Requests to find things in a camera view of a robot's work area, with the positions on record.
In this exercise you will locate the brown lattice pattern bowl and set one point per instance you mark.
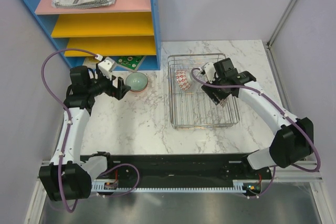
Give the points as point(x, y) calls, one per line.
point(223, 102)

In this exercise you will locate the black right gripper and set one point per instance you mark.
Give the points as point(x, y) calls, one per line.
point(209, 90)

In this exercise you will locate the blue pink yellow shelf unit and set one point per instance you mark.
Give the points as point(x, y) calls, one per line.
point(125, 29)

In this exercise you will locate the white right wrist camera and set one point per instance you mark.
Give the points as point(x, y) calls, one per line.
point(210, 72)

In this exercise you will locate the celadon green bowl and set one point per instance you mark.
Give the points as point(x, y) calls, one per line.
point(137, 81)

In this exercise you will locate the aluminium frame rail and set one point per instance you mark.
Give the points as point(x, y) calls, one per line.
point(292, 175)

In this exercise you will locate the yellow white book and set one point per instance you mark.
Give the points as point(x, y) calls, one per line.
point(92, 62)

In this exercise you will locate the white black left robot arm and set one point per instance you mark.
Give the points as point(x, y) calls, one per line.
point(66, 177)

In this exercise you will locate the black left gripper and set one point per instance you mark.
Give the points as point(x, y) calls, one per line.
point(112, 89)

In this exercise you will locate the red diamond pattern bowl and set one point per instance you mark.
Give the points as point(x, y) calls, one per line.
point(183, 79)

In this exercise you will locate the chrome wire dish rack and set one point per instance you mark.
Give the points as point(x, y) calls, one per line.
point(193, 109)

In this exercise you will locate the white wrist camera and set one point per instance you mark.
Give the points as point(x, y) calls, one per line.
point(106, 67)
point(210, 72)

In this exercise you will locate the green white book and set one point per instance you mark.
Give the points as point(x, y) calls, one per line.
point(131, 63)

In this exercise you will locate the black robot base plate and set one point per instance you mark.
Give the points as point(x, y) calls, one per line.
point(182, 170)

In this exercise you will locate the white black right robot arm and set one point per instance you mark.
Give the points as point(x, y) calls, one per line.
point(293, 137)

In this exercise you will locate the pink bowl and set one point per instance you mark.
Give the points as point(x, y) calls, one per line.
point(137, 91)

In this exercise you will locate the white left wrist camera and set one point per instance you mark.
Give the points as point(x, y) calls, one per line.
point(106, 67)

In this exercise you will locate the white slotted cable duct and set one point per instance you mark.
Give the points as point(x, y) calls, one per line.
point(101, 186)

